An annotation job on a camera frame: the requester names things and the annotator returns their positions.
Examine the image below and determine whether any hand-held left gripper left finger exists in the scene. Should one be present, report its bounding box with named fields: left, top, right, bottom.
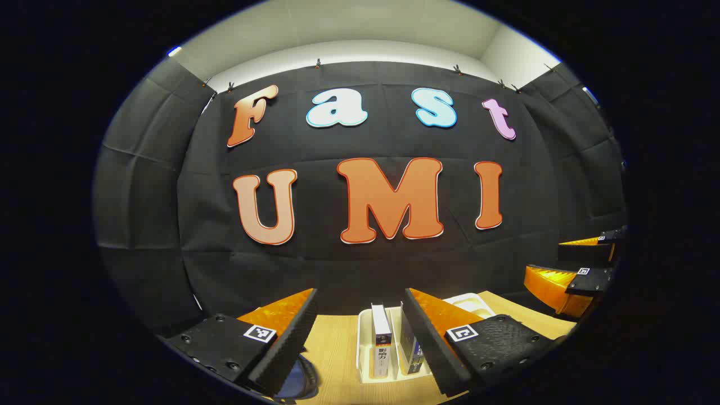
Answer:
left=160, top=288, right=319, bottom=398

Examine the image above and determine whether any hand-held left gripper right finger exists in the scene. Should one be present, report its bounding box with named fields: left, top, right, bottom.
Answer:
left=403, top=287, right=570, bottom=398

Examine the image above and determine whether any dark blue cover book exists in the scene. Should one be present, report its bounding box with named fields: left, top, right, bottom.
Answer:
left=398, top=302, right=424, bottom=375

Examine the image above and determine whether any blue schoolbag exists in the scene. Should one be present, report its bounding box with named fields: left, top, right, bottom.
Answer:
left=276, top=354, right=319, bottom=401

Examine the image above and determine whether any grey cover book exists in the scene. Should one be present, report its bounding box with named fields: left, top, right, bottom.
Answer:
left=371, top=304, right=393, bottom=379

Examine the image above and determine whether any cream plastic bookshelf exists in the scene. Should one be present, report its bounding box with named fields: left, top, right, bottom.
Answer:
left=356, top=292, right=497, bottom=385

